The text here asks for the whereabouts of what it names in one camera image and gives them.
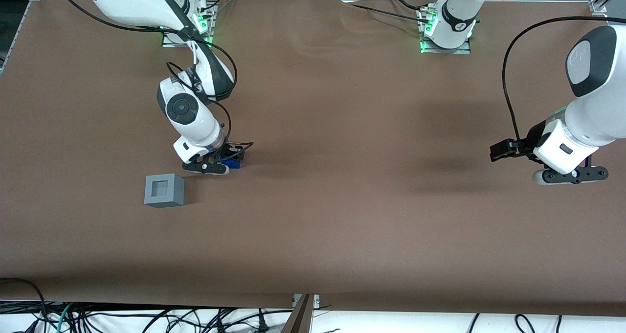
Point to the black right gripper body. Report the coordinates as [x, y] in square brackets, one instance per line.
[226, 152]

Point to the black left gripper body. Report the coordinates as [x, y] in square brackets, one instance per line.
[533, 138]

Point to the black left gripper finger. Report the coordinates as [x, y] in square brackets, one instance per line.
[506, 146]
[506, 155]

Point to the blue plastic part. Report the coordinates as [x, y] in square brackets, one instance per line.
[231, 163]

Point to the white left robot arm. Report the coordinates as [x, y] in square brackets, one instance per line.
[596, 113]

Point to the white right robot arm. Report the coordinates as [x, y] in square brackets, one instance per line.
[195, 127]

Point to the gray cube base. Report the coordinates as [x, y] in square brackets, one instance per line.
[164, 192]

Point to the brown paper table cover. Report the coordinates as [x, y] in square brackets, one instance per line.
[342, 201]

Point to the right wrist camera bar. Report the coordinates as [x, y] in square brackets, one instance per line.
[205, 168]

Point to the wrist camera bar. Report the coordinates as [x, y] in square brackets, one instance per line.
[572, 175]
[205, 168]

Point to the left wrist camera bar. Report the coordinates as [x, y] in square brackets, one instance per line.
[572, 175]

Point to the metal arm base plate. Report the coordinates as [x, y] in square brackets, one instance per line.
[205, 34]
[447, 50]

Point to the aluminium corner bracket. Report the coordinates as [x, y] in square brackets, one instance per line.
[598, 7]

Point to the metal post with bracket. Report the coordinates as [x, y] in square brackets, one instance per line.
[301, 318]

